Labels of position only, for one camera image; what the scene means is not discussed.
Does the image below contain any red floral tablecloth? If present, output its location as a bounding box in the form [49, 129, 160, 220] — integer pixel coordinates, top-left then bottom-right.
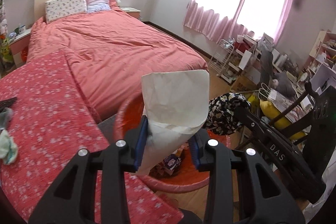
[1, 51, 109, 223]

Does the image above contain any pink right nightstand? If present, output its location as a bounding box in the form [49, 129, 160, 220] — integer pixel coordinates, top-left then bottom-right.
[121, 7, 141, 19]

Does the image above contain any cardboard box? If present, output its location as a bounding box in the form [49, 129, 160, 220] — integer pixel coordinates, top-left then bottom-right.
[230, 75, 257, 93]

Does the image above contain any yellow bag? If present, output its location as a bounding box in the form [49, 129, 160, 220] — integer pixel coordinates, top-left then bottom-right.
[260, 98, 306, 131]

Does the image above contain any black comb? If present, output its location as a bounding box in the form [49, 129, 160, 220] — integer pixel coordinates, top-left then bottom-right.
[0, 97, 17, 109]

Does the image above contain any bed with coral duvet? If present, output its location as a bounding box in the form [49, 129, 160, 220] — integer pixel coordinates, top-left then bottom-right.
[27, 5, 207, 120]

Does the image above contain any pink nightstand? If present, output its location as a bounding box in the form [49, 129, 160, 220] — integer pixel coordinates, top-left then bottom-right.
[121, 7, 141, 19]
[10, 28, 31, 68]

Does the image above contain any pink left nightstand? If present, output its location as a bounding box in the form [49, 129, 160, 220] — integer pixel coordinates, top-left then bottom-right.
[10, 28, 31, 68]

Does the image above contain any plush toy column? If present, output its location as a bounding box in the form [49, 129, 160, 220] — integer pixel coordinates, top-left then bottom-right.
[1, 0, 14, 75]

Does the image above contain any orange plastic laundry basket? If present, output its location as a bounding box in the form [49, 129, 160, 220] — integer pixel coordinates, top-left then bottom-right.
[113, 96, 229, 195]

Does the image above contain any black floral cloth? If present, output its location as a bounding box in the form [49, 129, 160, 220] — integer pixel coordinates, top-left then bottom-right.
[202, 92, 251, 135]

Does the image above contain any mint green sock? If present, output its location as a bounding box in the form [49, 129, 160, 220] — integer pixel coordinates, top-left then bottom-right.
[0, 130, 18, 165]

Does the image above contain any white floral pillow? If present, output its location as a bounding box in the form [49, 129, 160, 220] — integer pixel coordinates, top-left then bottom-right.
[45, 0, 87, 23]

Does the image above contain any dark wooden chair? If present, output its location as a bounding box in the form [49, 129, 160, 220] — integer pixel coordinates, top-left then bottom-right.
[267, 81, 336, 151]

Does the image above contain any pink striped pillow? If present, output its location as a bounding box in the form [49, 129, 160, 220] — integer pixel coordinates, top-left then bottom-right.
[86, 0, 110, 13]

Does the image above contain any white paper bag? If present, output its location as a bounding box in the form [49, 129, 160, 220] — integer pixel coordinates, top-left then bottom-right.
[136, 69, 210, 176]

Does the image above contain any grey sock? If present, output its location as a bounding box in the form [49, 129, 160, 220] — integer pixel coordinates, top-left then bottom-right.
[0, 107, 14, 131]

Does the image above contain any white wire rack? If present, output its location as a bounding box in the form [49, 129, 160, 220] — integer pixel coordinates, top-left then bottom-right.
[208, 38, 242, 85]

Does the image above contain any cluttered desk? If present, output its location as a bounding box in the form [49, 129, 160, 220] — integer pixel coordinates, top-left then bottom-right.
[231, 32, 316, 114]

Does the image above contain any white bookshelf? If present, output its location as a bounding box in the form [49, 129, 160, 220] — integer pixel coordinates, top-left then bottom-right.
[303, 30, 335, 94]

